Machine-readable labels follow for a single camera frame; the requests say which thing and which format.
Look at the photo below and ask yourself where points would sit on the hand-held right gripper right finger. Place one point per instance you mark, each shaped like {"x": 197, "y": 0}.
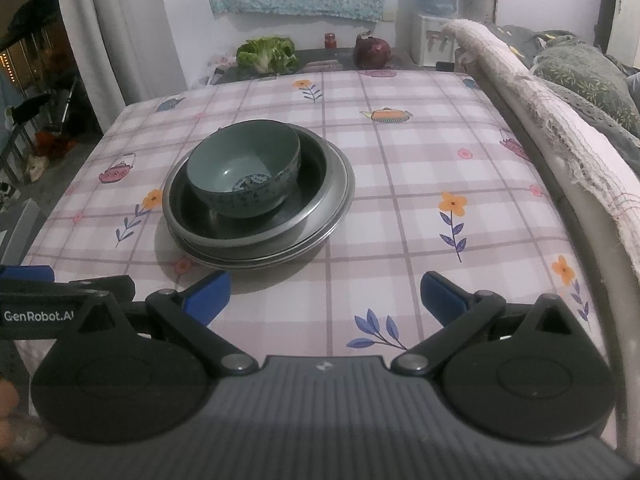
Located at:
{"x": 442, "y": 295}

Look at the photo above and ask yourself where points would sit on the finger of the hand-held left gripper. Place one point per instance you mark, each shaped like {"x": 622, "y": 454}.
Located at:
{"x": 120, "y": 290}
{"x": 25, "y": 274}

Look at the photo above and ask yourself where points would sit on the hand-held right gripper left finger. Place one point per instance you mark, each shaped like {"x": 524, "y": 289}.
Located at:
{"x": 207, "y": 295}

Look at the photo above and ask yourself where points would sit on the teal ceramic bowl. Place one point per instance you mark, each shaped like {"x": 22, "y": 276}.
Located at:
{"x": 235, "y": 170}

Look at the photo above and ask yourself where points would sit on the small steel bowl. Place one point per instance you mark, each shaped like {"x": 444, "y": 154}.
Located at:
{"x": 310, "y": 200}

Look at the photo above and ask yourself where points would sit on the large steel plate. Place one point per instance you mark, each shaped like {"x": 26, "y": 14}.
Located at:
{"x": 342, "y": 185}

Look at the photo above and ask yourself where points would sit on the person's left hand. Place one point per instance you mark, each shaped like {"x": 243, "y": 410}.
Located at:
{"x": 7, "y": 405}

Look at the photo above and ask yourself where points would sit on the checked printed tablecloth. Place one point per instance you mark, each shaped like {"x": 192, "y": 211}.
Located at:
{"x": 425, "y": 170}

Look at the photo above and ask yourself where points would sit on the red plastic item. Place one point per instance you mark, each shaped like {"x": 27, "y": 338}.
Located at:
{"x": 55, "y": 144}

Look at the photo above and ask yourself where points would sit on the beige sofa armrest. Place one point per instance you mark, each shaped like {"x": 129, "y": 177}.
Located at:
{"x": 595, "y": 260}

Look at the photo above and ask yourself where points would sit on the green lettuce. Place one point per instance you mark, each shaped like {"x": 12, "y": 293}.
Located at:
{"x": 267, "y": 55}

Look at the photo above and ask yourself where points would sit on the purple cabbage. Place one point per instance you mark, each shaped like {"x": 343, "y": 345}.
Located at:
{"x": 372, "y": 52}

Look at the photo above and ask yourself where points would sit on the white curtain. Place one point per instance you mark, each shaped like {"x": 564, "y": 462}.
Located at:
{"x": 115, "y": 35}

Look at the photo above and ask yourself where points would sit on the white water dispenser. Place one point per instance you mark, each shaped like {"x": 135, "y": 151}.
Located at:
{"x": 430, "y": 40}

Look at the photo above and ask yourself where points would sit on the grey leaf-printed pillow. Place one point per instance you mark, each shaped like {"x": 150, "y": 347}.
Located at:
{"x": 585, "y": 80}

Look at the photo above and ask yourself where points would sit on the grey blanket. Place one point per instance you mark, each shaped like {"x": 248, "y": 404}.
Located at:
{"x": 530, "y": 40}

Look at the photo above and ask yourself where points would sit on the red bottle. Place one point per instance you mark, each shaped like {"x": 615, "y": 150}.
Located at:
{"x": 330, "y": 41}

